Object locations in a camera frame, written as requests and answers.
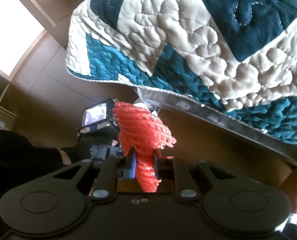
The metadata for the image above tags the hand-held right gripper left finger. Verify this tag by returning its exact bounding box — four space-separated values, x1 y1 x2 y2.
52 146 136 201

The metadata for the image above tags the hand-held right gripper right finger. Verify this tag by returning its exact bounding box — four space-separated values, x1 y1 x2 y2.
153 149 235 201

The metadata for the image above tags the person's left forearm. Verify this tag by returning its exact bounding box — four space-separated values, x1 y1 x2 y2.
0 128 73 202

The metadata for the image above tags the person's left hand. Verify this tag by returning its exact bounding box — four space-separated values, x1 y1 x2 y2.
60 138 114 162

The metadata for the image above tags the bright window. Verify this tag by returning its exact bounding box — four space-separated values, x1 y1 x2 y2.
0 0 48 78

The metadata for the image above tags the teal white quilted blanket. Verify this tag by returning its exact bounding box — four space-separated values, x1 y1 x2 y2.
64 0 297 146

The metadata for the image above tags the glossy bed frame rail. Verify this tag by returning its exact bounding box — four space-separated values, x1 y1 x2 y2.
138 89 297 168

